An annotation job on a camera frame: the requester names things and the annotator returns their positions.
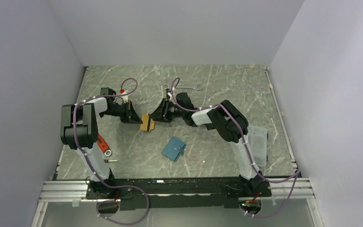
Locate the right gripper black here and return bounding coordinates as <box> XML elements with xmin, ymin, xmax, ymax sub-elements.
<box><xmin>149</xmin><ymin>99</ymin><xmax>185</xmax><ymax>123</ymax></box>

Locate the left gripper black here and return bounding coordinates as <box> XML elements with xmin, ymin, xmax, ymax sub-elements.
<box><xmin>100</xmin><ymin>100</ymin><xmax>142</xmax><ymax>124</ymax></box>

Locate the blue leather card holder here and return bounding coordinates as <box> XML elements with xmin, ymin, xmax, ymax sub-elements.
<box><xmin>161</xmin><ymin>136</ymin><xmax>186</xmax><ymax>162</ymax></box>

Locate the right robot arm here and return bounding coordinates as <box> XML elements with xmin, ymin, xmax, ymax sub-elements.
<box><xmin>149</xmin><ymin>92</ymin><xmax>263</xmax><ymax>196</ymax></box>

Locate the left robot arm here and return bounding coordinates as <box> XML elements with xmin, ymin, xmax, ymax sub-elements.
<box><xmin>60</xmin><ymin>87</ymin><xmax>142</xmax><ymax>199</ymax></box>

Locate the red adjustable wrench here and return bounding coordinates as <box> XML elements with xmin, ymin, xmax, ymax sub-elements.
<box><xmin>97</xmin><ymin>135</ymin><xmax>112</xmax><ymax>157</ymax></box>

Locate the silver open-end wrench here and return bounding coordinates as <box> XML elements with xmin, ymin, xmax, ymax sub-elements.
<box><xmin>176</xmin><ymin>85</ymin><xmax>203</xmax><ymax>91</ymax></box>

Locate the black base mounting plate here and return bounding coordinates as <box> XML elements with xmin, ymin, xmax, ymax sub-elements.
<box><xmin>86</xmin><ymin>177</ymin><xmax>272</xmax><ymax>211</ymax></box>

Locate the clear plastic screw box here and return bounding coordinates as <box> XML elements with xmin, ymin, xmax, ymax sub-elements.
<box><xmin>248</xmin><ymin>125</ymin><xmax>268</xmax><ymax>167</ymax></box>

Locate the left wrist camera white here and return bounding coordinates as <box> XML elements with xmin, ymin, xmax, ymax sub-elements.
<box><xmin>114</xmin><ymin>89</ymin><xmax>128</xmax><ymax>105</ymax></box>

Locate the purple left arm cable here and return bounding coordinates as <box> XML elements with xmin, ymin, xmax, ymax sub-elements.
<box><xmin>72</xmin><ymin>78</ymin><xmax>151</xmax><ymax>226</ymax></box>

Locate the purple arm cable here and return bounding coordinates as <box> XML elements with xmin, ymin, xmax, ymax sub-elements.
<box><xmin>72</xmin><ymin>78</ymin><xmax>151</xmax><ymax>226</ymax></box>
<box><xmin>170</xmin><ymin>77</ymin><xmax>301</xmax><ymax>219</ymax></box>

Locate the yellow handle screwdriver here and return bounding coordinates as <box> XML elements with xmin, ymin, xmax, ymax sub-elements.
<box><xmin>104</xmin><ymin>159</ymin><xmax>118</xmax><ymax>163</ymax></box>

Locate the aluminium frame rail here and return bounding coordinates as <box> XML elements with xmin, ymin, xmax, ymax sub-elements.
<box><xmin>32</xmin><ymin>177</ymin><xmax>324</xmax><ymax>227</ymax></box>

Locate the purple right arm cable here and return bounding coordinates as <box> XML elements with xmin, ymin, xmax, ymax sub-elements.
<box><xmin>170</xmin><ymin>77</ymin><xmax>301</xmax><ymax>219</ymax></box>

